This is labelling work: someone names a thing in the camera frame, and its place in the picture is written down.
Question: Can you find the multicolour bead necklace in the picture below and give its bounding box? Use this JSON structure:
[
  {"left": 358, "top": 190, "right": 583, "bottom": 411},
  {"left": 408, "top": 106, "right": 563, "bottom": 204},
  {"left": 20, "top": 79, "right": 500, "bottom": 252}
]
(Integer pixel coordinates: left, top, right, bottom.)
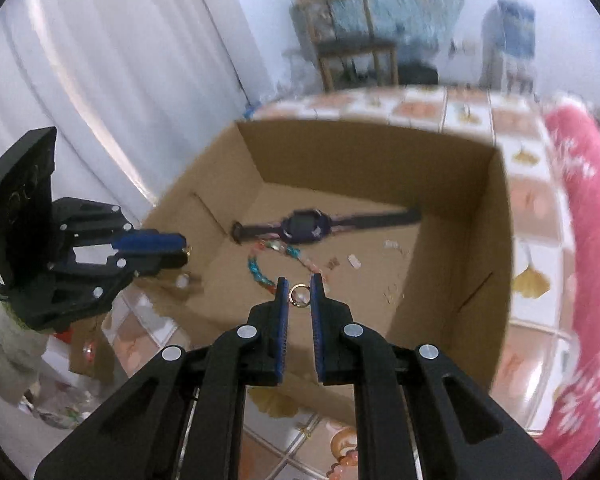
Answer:
[{"left": 246, "top": 238, "right": 330, "bottom": 297}]

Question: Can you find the pink strap smart watch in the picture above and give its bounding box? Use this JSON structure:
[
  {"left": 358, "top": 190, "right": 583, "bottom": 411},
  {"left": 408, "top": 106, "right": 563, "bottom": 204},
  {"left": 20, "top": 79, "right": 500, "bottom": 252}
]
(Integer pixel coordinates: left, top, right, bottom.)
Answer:
[{"left": 230, "top": 208, "right": 422, "bottom": 245}]

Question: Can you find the ginkgo pattern tablecloth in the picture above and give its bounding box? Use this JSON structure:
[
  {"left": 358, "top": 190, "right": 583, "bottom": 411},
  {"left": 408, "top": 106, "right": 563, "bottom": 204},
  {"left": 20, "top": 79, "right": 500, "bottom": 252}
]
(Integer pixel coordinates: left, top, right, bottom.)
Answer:
[{"left": 106, "top": 88, "right": 577, "bottom": 478}]

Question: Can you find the brown cardboard box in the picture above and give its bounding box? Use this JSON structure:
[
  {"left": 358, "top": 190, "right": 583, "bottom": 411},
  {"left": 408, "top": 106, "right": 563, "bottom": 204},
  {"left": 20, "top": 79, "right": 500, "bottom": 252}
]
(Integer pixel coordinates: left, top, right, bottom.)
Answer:
[{"left": 105, "top": 119, "right": 513, "bottom": 389}]

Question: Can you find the white curtain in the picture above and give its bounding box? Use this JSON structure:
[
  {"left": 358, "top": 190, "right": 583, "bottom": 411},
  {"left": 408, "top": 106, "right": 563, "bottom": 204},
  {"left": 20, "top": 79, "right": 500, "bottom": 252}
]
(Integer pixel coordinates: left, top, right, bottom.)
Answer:
[{"left": 0, "top": 0, "right": 272, "bottom": 222}]

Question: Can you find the wooden chair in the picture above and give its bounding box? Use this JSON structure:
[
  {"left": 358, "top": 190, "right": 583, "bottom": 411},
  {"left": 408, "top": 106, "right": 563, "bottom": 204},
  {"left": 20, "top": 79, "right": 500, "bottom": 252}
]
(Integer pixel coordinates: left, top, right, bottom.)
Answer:
[{"left": 294, "top": 0, "right": 399, "bottom": 92}]

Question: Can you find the black trash bin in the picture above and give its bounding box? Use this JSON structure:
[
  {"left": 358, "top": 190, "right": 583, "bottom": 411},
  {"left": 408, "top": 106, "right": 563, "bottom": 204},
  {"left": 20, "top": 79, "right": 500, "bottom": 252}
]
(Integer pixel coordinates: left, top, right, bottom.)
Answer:
[{"left": 398, "top": 63, "right": 439, "bottom": 86}]

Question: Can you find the pink floral blanket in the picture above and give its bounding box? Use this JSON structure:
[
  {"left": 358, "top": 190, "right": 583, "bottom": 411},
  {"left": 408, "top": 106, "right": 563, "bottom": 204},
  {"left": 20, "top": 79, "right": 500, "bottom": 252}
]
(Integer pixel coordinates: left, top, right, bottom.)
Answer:
[{"left": 538, "top": 98, "right": 600, "bottom": 479}]

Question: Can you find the water dispenser with bottle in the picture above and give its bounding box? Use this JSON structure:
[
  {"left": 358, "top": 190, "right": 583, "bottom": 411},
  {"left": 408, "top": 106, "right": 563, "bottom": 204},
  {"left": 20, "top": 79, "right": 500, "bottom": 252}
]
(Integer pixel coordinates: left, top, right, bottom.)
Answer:
[{"left": 480, "top": 0, "right": 535, "bottom": 94}]

